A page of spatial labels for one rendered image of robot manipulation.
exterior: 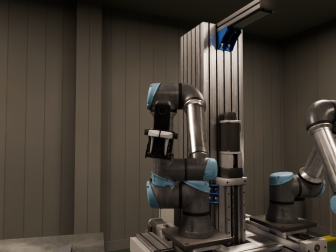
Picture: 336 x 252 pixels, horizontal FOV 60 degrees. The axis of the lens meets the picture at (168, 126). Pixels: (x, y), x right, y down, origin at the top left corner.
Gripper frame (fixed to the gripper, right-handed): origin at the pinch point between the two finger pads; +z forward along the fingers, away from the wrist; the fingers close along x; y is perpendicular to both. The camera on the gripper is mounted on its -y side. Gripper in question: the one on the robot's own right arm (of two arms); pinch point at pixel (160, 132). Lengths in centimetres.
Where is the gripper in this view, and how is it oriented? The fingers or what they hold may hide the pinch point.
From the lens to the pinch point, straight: 70.1
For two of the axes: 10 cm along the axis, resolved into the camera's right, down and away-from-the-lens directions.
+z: -0.1, -0.4, -10.0
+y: -1.3, 9.9, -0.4
